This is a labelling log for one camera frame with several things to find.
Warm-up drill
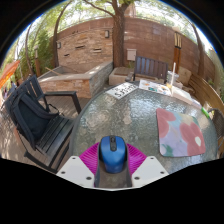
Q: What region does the wooden garden lamp post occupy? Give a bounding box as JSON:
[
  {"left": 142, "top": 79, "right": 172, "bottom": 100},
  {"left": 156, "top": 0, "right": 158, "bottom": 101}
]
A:
[{"left": 172, "top": 26, "right": 184, "bottom": 74}]

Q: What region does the small pale book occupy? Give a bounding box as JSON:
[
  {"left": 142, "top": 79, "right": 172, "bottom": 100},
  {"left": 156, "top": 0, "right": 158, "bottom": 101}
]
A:
[{"left": 191, "top": 98, "right": 204, "bottom": 109}]

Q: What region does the colourful open magazine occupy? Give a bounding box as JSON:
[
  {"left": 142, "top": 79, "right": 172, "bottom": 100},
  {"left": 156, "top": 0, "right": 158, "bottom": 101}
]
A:
[{"left": 138, "top": 78, "right": 173, "bottom": 97}]

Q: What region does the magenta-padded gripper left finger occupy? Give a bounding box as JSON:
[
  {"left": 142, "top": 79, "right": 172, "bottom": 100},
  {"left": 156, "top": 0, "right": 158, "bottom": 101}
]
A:
[{"left": 56, "top": 142, "right": 102, "bottom": 189}]

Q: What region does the dark wooden slatted chair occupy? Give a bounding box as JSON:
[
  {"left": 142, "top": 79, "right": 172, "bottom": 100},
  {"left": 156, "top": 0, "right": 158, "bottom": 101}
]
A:
[{"left": 125, "top": 55, "right": 169, "bottom": 84}]

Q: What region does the pale stone block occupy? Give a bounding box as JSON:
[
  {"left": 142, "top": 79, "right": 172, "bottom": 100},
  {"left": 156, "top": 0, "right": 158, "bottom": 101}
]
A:
[{"left": 178, "top": 66, "right": 193, "bottom": 84}]

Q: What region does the grey wall utility box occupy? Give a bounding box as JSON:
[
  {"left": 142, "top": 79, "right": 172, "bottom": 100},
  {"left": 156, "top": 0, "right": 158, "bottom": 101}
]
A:
[{"left": 126, "top": 48, "right": 137, "bottom": 62}]

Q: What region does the white book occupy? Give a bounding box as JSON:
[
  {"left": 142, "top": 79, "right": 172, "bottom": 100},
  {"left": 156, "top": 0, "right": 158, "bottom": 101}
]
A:
[{"left": 169, "top": 84, "right": 194, "bottom": 105}]

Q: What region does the blue computer mouse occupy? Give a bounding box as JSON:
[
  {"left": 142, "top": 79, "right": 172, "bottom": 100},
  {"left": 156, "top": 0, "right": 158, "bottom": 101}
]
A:
[{"left": 98, "top": 134, "right": 128, "bottom": 174}]

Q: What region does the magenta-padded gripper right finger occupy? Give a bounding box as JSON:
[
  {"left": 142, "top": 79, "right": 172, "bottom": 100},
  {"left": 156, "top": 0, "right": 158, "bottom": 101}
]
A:
[{"left": 126, "top": 142, "right": 170, "bottom": 189}]

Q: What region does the large forked tree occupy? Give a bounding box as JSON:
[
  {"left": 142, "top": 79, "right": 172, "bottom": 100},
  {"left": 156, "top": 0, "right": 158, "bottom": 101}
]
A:
[{"left": 83, "top": 0, "right": 134, "bottom": 69}]

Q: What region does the thin leaning tree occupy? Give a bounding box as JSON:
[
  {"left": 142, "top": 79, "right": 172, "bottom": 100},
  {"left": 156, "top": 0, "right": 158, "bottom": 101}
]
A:
[{"left": 51, "top": 3, "right": 74, "bottom": 69}]

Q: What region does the slender tree trunk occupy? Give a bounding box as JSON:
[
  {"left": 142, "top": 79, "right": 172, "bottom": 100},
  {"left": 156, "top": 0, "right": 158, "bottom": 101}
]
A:
[{"left": 189, "top": 19, "right": 206, "bottom": 78}]

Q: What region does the white licence plate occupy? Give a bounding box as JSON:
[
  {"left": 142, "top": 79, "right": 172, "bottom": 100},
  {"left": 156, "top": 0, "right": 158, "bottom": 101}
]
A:
[{"left": 105, "top": 82, "right": 138, "bottom": 100}]

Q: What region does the floral print mouse pad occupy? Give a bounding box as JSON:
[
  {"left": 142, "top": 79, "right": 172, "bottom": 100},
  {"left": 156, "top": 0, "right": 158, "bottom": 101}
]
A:
[{"left": 155, "top": 107, "right": 207, "bottom": 158}]

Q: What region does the white drinking straw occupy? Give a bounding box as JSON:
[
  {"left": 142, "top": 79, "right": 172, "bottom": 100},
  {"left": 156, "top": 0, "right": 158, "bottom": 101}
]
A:
[{"left": 170, "top": 62, "right": 177, "bottom": 88}]

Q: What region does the low concrete platform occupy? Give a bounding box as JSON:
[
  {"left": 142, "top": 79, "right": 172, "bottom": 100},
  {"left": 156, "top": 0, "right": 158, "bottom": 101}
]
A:
[{"left": 108, "top": 66, "right": 134, "bottom": 87}]

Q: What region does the clear plastic cup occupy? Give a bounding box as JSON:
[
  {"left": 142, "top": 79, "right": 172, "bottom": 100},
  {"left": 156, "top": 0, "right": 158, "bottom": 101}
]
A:
[{"left": 166, "top": 70, "right": 180, "bottom": 88}]

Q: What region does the wooden slatted bench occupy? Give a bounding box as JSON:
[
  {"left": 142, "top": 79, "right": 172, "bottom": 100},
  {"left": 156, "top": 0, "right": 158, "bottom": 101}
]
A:
[{"left": 188, "top": 73, "right": 224, "bottom": 114}]

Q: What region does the black slatted patio chair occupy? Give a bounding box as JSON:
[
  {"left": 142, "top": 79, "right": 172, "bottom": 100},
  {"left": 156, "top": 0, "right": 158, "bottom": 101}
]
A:
[{"left": 3, "top": 74, "right": 83, "bottom": 174}]

